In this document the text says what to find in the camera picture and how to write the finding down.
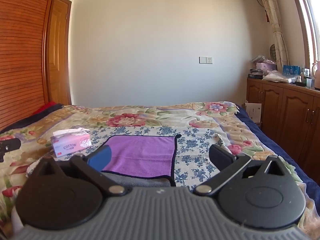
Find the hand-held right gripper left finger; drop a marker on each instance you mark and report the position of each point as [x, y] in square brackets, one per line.
[100, 158]

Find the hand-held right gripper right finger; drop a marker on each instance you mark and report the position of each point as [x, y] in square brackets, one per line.
[220, 157]

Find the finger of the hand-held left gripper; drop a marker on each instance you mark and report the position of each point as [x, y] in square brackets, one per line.
[10, 145]

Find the purple and grey towel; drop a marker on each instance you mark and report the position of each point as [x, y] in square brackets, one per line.
[142, 155]

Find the blue flower print cloth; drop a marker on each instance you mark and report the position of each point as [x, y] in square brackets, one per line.
[195, 150]

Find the pink tissue pack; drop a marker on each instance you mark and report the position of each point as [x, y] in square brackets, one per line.
[71, 146]

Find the floral blanket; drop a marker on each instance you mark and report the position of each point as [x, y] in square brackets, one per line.
[125, 117]

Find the red blanket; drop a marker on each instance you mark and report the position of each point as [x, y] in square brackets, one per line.
[43, 108]

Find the navy blue bedsheet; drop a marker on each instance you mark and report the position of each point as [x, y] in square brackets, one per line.
[275, 150]

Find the white cardboard box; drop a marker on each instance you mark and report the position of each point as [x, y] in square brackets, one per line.
[253, 112]

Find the light grey cloth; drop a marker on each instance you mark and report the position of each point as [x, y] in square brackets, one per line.
[16, 220]

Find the wooden cabinet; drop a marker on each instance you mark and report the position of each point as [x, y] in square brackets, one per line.
[287, 110]

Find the stack of books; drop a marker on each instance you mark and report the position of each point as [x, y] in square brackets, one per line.
[255, 75]

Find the wooden slatted wardrobe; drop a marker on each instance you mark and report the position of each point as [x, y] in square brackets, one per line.
[20, 55]

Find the clear plastic bag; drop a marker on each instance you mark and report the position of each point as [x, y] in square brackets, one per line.
[275, 76]

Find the pink box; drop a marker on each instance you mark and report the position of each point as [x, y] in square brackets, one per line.
[266, 66]

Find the wooden door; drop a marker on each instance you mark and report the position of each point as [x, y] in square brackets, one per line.
[58, 55]

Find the crumpled plastic bag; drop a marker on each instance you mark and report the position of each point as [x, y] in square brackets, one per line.
[262, 59]

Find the small white bottle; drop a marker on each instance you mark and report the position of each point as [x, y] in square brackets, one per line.
[299, 79]

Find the blue box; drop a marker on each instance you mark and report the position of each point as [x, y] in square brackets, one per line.
[291, 70]

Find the small white box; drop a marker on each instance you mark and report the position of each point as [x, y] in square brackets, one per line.
[309, 82]

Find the woven hand fan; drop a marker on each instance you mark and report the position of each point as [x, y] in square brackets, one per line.
[272, 52]

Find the pink thermos jug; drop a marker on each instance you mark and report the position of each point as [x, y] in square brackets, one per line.
[317, 77]

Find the red tassel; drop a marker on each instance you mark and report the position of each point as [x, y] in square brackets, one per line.
[267, 16]

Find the beige patterned curtain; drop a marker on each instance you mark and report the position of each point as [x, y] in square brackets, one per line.
[272, 17]

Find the white wall socket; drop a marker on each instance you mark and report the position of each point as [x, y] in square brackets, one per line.
[206, 60]

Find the wooden window frame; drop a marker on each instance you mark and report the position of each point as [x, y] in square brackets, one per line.
[303, 30]

